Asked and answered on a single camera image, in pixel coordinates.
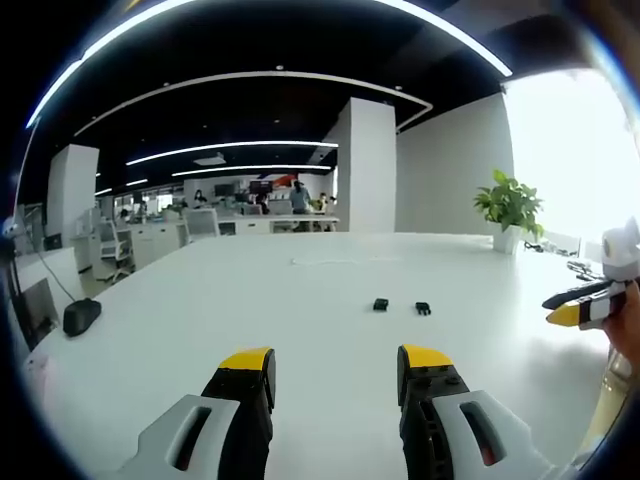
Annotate black tangled items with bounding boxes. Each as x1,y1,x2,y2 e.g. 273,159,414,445
565,258,605,282

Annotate white office desk row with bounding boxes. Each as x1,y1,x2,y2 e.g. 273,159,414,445
218,213,341,236

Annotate white mesh office chair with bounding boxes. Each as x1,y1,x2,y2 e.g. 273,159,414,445
183,207,222,245

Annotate green plant in white pot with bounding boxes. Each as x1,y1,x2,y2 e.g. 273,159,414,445
472,168,547,255

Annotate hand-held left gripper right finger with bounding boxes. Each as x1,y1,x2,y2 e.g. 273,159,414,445
396,343,557,480

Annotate white camera on stand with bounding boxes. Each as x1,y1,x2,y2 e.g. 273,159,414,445
0,217,22,301

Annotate person's right hand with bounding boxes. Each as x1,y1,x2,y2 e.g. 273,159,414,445
601,283,640,362

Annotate long curved ceiling light strip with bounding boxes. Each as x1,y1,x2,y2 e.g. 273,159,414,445
25,0,515,129

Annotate black rounded desk device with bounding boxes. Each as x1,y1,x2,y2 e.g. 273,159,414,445
62,297,103,338

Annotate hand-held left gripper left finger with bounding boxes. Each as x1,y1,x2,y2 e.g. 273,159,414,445
115,345,277,480

